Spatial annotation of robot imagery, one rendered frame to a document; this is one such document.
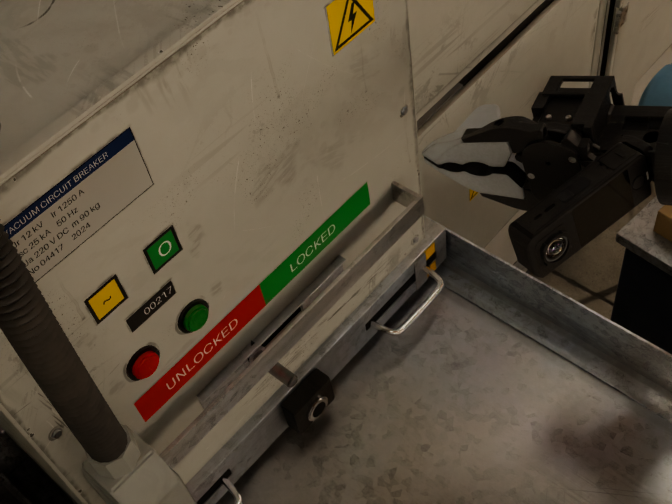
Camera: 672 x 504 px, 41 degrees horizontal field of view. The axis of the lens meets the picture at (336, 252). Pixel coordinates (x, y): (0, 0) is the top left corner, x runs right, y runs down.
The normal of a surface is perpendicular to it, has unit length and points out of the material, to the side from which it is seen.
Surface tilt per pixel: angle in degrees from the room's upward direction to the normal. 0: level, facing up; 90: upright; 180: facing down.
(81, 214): 90
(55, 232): 90
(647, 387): 0
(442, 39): 90
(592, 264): 0
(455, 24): 90
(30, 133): 0
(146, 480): 61
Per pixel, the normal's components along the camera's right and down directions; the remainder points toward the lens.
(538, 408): -0.12, -0.61
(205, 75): 0.74, 0.46
